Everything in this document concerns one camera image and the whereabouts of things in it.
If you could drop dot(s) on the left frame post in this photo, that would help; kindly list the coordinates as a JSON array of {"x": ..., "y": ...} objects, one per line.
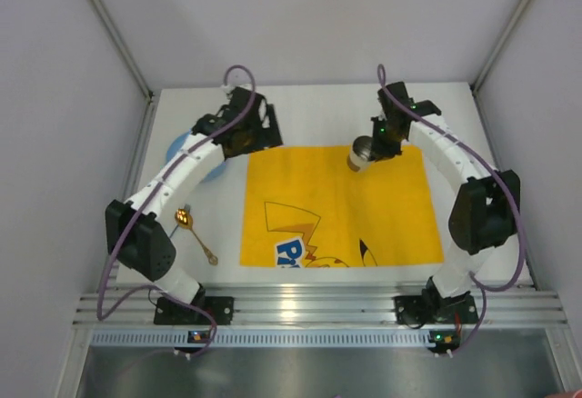
[{"x": 121, "y": 47}]

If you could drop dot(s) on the frame post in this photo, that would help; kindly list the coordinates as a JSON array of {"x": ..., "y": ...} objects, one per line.
[
  {"x": 121, "y": 47},
  {"x": 518, "y": 11}
]

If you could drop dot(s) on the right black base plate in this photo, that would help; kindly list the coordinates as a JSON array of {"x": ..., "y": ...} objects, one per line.
[{"x": 416, "y": 311}]

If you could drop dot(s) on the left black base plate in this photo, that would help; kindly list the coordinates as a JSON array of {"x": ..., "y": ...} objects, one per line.
[{"x": 221, "y": 308}]

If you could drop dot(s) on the light blue plate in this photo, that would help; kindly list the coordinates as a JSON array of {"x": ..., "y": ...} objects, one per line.
[{"x": 194, "y": 160}]

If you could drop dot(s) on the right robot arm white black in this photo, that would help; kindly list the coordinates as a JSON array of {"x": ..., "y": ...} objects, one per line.
[{"x": 485, "y": 213}]

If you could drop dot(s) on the right frame post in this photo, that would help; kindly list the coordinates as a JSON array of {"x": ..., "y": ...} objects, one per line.
[{"x": 518, "y": 11}]

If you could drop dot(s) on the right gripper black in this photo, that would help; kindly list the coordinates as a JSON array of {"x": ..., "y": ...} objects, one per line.
[{"x": 383, "y": 149}]

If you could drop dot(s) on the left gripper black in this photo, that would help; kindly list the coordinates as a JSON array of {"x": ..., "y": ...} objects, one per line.
[{"x": 271, "y": 124}]

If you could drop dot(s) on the metal cup brown base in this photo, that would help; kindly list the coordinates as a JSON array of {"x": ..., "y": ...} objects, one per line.
[{"x": 360, "y": 154}]

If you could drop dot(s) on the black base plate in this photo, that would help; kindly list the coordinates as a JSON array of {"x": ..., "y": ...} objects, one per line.
[
  {"x": 221, "y": 308},
  {"x": 416, "y": 311}
]

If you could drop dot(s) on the gold spoon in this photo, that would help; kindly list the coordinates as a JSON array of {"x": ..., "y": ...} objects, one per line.
[{"x": 210, "y": 256}]

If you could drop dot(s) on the yellow Pikachu cloth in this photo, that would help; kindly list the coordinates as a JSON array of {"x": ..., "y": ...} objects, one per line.
[{"x": 305, "y": 208}]

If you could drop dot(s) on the aluminium mounting rail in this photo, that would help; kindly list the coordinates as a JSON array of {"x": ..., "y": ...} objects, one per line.
[{"x": 357, "y": 296}]

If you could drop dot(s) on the blue fork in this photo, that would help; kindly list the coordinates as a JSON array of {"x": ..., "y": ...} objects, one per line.
[{"x": 179, "y": 227}]

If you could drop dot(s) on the slotted cable duct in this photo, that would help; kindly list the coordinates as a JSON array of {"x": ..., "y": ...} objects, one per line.
[{"x": 270, "y": 338}]

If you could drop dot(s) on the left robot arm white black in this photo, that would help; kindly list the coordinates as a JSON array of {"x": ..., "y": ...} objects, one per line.
[{"x": 138, "y": 229}]

